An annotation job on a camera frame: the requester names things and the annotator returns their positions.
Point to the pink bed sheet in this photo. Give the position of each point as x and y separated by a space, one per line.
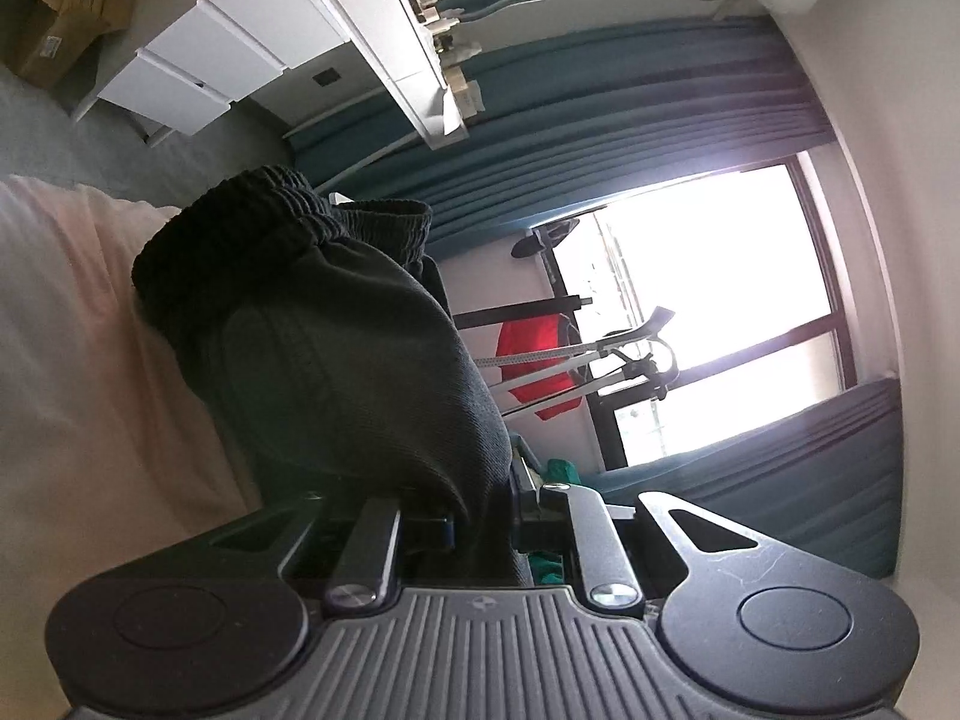
82 360

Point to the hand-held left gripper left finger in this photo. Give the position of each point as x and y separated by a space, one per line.
448 532

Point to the row of cosmetic bottles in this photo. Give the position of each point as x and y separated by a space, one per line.
450 52

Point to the window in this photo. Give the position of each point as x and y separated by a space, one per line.
720 270

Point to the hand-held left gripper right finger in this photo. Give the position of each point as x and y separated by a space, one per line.
592 532

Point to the black pants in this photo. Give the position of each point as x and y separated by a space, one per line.
337 360

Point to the open cardboard box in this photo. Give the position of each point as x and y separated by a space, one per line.
71 7

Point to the metal drying rack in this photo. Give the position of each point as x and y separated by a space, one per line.
600 360

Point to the red garment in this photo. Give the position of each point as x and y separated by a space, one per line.
529 352

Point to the dark hanging item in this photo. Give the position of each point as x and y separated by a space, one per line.
540 240

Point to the green cloth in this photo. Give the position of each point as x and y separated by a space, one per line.
562 471

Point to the dark wall socket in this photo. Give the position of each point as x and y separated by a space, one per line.
324 77

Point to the white desk with drawers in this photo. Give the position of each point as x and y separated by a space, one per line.
225 52

